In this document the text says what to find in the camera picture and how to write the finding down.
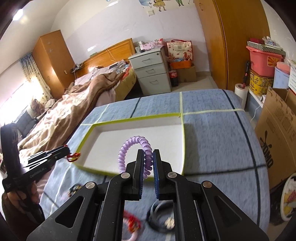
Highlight purple spiral hair tie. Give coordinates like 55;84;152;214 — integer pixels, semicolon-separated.
117;136;154;179

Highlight grey-blue flower hair ties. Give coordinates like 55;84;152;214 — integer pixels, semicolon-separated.
146;200;175;233

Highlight red beaded cord bracelet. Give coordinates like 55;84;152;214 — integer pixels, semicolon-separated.
123;210;142;233

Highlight red knotted cord bracelet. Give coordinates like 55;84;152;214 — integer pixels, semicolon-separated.
66;151;82;162

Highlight black cord gold charm tie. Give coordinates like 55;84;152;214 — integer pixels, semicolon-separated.
68;184;82;197

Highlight left hand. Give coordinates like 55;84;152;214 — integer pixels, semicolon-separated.
2;182;40;214

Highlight lime green shallow box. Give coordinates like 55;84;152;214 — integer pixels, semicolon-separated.
74;113;185;176

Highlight brown fleece blanket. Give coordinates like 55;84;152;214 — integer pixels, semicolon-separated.
18;71;124;157

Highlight blue checked bed sheet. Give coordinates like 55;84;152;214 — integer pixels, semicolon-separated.
40;89;270;240

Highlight cola bottle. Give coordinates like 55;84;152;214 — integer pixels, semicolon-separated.
169;70;179;87

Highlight grey three-drawer cabinet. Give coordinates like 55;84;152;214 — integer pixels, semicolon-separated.
128;47;171;96

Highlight orange basket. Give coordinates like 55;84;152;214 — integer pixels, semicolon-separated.
170;60;192;69

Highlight white paper roll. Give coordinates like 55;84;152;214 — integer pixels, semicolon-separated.
234;83;248;109

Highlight wooden headboard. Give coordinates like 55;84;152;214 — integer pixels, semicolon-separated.
75;38;135;78

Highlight red patterned gift bag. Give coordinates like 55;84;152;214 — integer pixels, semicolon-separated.
166;40;194;61

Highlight large cardboard box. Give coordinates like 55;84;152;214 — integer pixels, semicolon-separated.
255;87;296;189

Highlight tall wooden wardrobe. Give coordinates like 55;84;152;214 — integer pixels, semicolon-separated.
32;30;75;99

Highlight yellow patterned box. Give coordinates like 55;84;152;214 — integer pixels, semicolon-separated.
249;69;274;96

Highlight pink plastic storage bin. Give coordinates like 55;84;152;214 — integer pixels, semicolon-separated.
246;46;283;77

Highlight wooden door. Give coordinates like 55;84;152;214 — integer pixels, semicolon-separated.
194;0;270;91

